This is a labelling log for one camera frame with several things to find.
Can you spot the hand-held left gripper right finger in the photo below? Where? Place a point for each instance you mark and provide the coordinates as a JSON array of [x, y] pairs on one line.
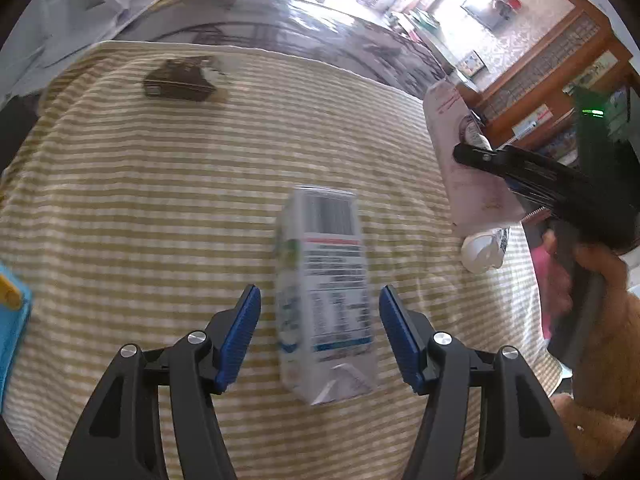
[[400, 342]]

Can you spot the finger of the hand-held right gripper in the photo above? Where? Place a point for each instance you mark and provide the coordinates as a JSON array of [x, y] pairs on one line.
[[500, 157], [527, 194]]

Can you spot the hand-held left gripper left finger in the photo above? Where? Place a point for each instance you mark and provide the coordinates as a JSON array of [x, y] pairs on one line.
[[239, 342]]

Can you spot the pink paper packet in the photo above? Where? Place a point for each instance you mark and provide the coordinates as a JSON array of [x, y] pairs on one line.
[[470, 195]]

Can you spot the white milk carton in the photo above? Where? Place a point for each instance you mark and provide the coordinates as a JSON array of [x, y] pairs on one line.
[[325, 285]]

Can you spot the person's right hand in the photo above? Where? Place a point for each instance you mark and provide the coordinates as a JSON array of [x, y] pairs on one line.
[[600, 267]]

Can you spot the wooden display cabinet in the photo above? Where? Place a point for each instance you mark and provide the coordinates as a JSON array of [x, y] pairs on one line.
[[550, 75]]

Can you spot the small framed picture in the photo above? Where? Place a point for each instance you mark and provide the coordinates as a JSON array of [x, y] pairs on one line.
[[471, 65]]

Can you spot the beige striped table cloth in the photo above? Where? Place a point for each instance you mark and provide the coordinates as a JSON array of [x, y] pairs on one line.
[[150, 185]]

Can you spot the blue plastic toy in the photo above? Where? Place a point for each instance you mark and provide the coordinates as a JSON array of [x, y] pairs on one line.
[[12, 340]]

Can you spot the brown flat packet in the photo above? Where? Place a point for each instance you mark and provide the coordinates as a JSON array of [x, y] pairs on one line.
[[180, 82]]

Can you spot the white plastic bag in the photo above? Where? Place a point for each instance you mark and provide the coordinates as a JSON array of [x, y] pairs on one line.
[[65, 15]]

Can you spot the wall television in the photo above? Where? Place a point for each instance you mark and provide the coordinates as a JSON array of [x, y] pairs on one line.
[[482, 7]]

